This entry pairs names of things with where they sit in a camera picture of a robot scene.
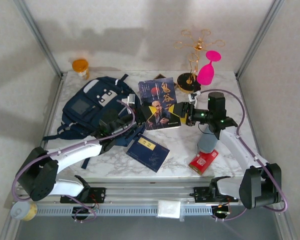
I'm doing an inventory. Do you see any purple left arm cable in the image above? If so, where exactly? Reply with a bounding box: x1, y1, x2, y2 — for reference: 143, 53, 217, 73
11, 99, 138, 223

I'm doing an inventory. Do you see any grey-blue pouch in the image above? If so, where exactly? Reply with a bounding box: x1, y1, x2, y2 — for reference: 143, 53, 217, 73
197, 126, 218, 153

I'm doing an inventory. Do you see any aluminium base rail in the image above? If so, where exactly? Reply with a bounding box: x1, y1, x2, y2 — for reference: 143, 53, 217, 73
14, 176, 243, 209

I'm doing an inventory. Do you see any white packet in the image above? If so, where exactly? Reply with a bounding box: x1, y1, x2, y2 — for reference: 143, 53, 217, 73
156, 199, 182, 220

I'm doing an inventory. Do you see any blue book with portrait cover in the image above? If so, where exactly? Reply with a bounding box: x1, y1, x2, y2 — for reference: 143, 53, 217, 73
137, 77, 182, 131

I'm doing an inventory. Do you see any drink cup with orange lid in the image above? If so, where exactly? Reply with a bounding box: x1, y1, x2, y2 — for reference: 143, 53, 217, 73
71, 58, 90, 80

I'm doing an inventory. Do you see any grey slotted cable duct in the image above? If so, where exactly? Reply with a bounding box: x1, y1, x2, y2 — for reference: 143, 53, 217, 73
34, 204, 215, 217

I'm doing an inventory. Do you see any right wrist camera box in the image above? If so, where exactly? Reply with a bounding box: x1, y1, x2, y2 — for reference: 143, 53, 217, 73
188, 91, 202, 104

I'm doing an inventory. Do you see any red box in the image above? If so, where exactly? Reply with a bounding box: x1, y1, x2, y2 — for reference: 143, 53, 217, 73
188, 149, 220, 176

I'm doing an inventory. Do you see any aluminium frame post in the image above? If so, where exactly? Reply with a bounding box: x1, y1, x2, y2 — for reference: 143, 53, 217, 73
235, 0, 287, 79
13, 0, 65, 79

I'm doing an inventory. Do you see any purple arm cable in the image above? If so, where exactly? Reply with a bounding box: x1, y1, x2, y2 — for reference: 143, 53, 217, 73
11, 99, 138, 223
199, 89, 288, 223

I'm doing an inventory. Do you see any navy blue student backpack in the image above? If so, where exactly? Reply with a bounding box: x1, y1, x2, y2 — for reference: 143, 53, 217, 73
42, 73, 146, 170

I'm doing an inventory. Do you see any gold wire glass rack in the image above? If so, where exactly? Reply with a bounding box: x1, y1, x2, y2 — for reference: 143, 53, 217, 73
174, 29, 226, 94

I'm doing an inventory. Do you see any pink wine glass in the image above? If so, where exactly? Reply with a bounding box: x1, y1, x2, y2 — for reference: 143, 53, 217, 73
196, 50, 222, 87

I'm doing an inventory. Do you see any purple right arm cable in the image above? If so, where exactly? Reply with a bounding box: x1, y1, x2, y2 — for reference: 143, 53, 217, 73
199, 89, 288, 223

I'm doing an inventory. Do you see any navy book with yellow label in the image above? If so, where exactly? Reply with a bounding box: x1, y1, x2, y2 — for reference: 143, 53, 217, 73
126, 134, 170, 173

